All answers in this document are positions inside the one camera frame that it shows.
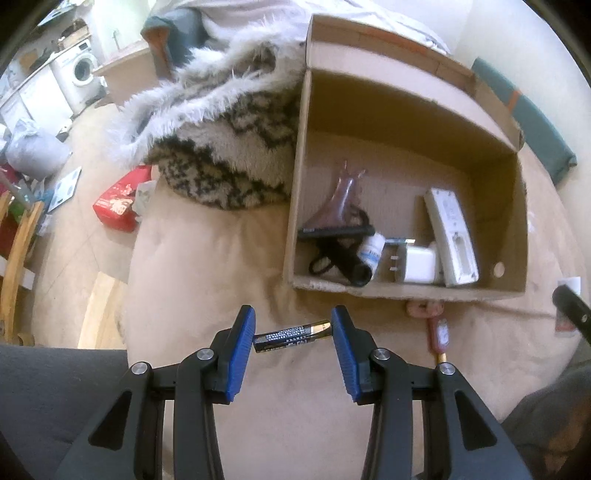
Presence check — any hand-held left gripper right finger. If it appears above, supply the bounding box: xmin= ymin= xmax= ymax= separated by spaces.
xmin=330 ymin=305 xmax=534 ymax=480

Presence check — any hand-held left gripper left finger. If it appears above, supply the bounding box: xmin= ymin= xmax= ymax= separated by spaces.
xmin=55 ymin=305 xmax=257 ymax=480

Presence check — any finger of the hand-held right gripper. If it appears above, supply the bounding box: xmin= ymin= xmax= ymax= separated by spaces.
xmin=553 ymin=284 xmax=591 ymax=344

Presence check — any black and gold battery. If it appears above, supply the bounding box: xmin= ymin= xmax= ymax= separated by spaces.
xmin=253 ymin=319 xmax=333 ymax=354

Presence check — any white pronged power adapter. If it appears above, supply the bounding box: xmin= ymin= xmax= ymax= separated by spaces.
xmin=387 ymin=246 xmax=439 ymax=284

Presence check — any white remote control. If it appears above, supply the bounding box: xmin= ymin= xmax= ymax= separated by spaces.
xmin=424 ymin=187 xmax=480 ymax=288

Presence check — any brown cardboard box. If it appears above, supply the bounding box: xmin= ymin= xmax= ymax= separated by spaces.
xmin=283 ymin=14 xmax=529 ymax=303

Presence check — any beige quilt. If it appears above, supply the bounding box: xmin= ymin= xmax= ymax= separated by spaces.
xmin=124 ymin=138 xmax=591 ymax=480

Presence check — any black flashlight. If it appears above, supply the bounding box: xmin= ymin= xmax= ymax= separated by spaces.
xmin=308 ymin=237 xmax=374 ymax=287

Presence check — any pink rubbery toy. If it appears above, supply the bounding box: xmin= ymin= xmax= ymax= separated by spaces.
xmin=406 ymin=301 xmax=445 ymax=319

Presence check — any small white pill bottle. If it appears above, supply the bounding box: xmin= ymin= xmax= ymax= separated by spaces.
xmin=356 ymin=232 xmax=386 ymax=273

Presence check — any dark grey cloth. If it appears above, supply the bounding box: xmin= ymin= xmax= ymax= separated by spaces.
xmin=501 ymin=351 xmax=591 ymax=480

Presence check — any wooden board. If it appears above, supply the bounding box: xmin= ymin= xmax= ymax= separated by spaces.
xmin=78 ymin=271 xmax=127 ymax=349

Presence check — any white tissue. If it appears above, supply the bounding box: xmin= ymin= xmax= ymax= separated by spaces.
xmin=134 ymin=182 xmax=158 ymax=217

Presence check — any teal cushion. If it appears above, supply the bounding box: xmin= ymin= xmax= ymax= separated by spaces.
xmin=141 ymin=16 xmax=199 ymax=84
xmin=471 ymin=58 xmax=578 ymax=185

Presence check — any red package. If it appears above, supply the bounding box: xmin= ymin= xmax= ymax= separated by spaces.
xmin=92 ymin=165 xmax=153 ymax=232

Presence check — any furry patterned blanket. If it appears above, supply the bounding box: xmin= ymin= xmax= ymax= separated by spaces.
xmin=108 ymin=34 xmax=308 ymax=210

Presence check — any pale blue printed sheet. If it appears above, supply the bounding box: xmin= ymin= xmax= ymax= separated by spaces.
xmin=46 ymin=166 xmax=83 ymax=213

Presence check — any wooden chair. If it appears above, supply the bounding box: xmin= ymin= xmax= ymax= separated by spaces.
xmin=0 ymin=189 xmax=44 ymax=344

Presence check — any grey plastic bag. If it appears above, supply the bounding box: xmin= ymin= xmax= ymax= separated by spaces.
xmin=4 ymin=117 xmax=72 ymax=178

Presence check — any wooden desk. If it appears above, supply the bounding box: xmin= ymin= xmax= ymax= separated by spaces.
xmin=92 ymin=41 xmax=158 ymax=104

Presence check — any white washing machine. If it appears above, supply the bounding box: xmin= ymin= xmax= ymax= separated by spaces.
xmin=51 ymin=39 xmax=105 ymax=114

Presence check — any white bed sheet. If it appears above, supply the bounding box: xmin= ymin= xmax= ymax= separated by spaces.
xmin=152 ymin=0 xmax=453 ymax=51

